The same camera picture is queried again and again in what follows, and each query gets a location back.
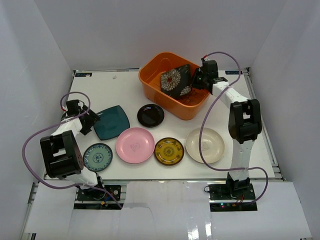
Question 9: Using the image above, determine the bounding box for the black floral square plate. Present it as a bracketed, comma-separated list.
[160, 64, 192, 99]

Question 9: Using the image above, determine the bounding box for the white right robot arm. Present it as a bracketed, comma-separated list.
[192, 58, 262, 200]

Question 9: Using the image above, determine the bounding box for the teal square plate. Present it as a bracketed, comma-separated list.
[93, 105, 130, 141]

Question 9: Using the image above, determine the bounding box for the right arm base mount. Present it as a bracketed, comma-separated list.
[203, 184, 258, 213]

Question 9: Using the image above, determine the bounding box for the cream round plate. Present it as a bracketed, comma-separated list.
[185, 127, 225, 164]

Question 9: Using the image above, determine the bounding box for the blue table label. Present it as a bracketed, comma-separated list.
[225, 70, 243, 75]
[74, 72, 92, 78]

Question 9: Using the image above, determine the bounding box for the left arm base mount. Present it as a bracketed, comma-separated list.
[73, 184, 124, 210]

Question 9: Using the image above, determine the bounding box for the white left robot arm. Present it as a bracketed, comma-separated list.
[40, 99, 106, 200]

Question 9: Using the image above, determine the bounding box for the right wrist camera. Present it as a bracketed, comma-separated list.
[201, 55, 211, 65]

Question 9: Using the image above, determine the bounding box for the orange plastic bin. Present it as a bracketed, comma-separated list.
[138, 52, 210, 121]

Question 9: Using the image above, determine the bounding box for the black round plate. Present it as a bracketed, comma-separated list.
[137, 104, 165, 128]

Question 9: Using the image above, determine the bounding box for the blue patterned round plate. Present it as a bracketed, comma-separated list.
[83, 143, 113, 172]

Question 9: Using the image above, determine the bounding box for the pink round plate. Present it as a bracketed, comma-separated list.
[115, 127, 155, 164]

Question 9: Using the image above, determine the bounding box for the yellow patterned round plate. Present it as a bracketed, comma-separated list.
[154, 137, 185, 166]

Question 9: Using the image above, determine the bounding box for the left blue table label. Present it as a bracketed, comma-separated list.
[74, 72, 92, 78]

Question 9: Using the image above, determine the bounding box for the right blue table label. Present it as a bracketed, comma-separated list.
[225, 70, 243, 75]

